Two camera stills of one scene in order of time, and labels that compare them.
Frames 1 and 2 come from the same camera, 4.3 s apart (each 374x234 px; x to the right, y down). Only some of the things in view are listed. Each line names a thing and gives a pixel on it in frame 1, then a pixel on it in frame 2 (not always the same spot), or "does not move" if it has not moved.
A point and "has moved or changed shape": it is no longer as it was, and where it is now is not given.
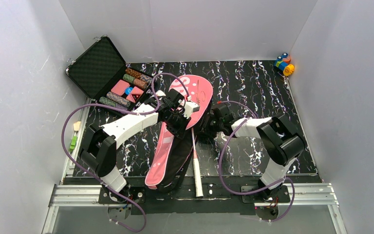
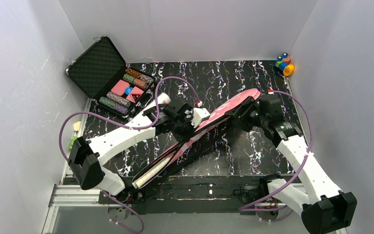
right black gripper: x=207 y=126 to x=241 y=113
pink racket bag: x=171 y=158 has moved or changed shape
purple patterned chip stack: x=119 y=99 does not move
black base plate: x=208 y=195 does not move
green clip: x=73 y=144 does not move
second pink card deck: x=135 y=94 does not move
